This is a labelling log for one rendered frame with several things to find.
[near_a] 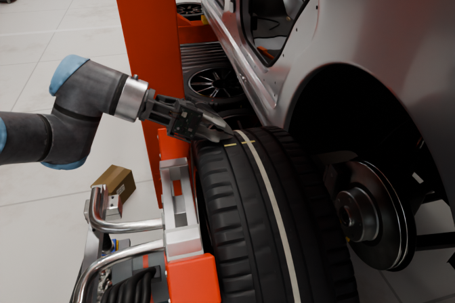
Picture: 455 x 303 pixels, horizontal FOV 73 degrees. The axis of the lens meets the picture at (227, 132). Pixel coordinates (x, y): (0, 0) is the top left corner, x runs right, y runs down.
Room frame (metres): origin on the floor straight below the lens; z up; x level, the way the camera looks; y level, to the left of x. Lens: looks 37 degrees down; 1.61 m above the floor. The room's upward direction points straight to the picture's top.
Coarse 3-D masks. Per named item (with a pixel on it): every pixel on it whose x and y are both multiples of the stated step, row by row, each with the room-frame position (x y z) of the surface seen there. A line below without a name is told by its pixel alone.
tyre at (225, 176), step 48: (192, 144) 0.61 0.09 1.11; (240, 144) 0.54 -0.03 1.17; (288, 144) 0.53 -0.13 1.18; (240, 192) 0.39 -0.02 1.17; (288, 192) 0.40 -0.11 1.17; (240, 240) 0.31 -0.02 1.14; (288, 240) 0.32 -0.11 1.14; (336, 240) 0.32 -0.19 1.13; (240, 288) 0.25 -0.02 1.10; (288, 288) 0.25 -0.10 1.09; (336, 288) 0.26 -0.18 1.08
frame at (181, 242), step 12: (168, 168) 0.51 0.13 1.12; (180, 168) 0.51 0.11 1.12; (168, 180) 0.48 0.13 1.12; (180, 180) 0.66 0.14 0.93; (168, 192) 0.44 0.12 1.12; (168, 204) 0.41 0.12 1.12; (192, 204) 0.41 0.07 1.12; (168, 216) 0.38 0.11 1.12; (192, 216) 0.38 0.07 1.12; (168, 228) 0.35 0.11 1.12; (180, 228) 0.35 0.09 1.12; (192, 228) 0.35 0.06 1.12; (168, 240) 0.33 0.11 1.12; (180, 240) 0.33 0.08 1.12; (192, 240) 0.33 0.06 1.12; (168, 252) 0.31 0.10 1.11; (180, 252) 0.31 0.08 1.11; (192, 252) 0.31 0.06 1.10
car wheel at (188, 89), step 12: (192, 72) 2.26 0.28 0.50; (204, 72) 2.31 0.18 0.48; (216, 72) 2.31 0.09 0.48; (228, 72) 2.31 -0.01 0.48; (192, 84) 2.11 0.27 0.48; (204, 84) 2.11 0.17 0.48; (216, 84) 2.17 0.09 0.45; (228, 84) 2.16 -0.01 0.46; (192, 96) 1.89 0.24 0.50; (204, 96) 1.89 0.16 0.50; (216, 96) 1.96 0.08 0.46; (228, 96) 1.93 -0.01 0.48; (240, 96) 1.89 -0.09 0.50; (216, 108) 1.79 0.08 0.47; (228, 108) 1.79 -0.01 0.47; (240, 108) 1.82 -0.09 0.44; (252, 108) 1.88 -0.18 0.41
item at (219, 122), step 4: (204, 112) 0.58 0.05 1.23; (208, 112) 0.58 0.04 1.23; (204, 116) 0.56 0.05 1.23; (208, 116) 0.57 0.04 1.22; (212, 116) 0.58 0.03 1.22; (216, 116) 0.58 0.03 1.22; (204, 120) 0.57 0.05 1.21; (208, 120) 0.57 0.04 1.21; (212, 120) 0.56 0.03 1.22; (216, 120) 0.57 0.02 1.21; (220, 120) 0.58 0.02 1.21; (216, 124) 0.57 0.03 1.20; (220, 124) 0.54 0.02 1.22; (224, 124) 0.56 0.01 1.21; (220, 128) 0.57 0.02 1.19; (224, 128) 0.57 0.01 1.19; (228, 128) 0.58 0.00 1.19; (228, 132) 0.57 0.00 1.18; (232, 132) 0.57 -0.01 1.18
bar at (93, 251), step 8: (104, 184) 0.60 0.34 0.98; (104, 200) 0.54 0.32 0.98; (104, 208) 0.52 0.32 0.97; (104, 216) 0.50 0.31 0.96; (88, 232) 0.44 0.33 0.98; (96, 232) 0.44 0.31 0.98; (88, 240) 0.42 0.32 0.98; (96, 240) 0.42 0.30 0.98; (88, 248) 0.40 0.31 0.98; (96, 248) 0.40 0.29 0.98; (88, 256) 0.38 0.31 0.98; (96, 256) 0.38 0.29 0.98; (88, 264) 0.36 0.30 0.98; (96, 280) 0.33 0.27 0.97; (96, 288) 0.32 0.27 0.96; (88, 296) 0.29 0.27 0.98; (96, 296) 0.31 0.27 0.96
